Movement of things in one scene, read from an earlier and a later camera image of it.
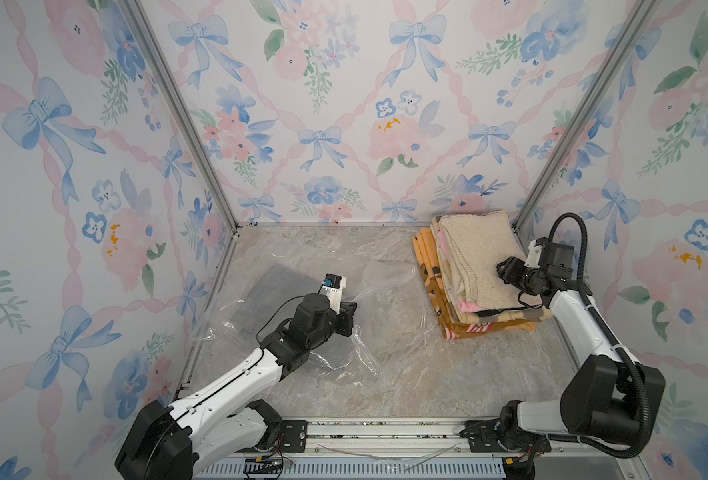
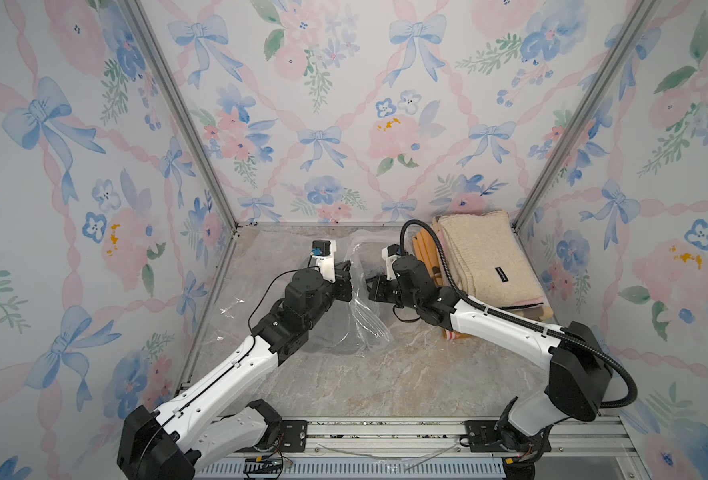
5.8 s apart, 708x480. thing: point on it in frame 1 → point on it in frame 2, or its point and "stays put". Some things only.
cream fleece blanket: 471,248 stays put
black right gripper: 511,270 → 377,291
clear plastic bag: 270,296 → 353,326
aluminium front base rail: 426,439 stays put
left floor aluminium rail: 210,295 stays put
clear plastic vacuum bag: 386,337 → 263,263
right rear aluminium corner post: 608,73 stays put
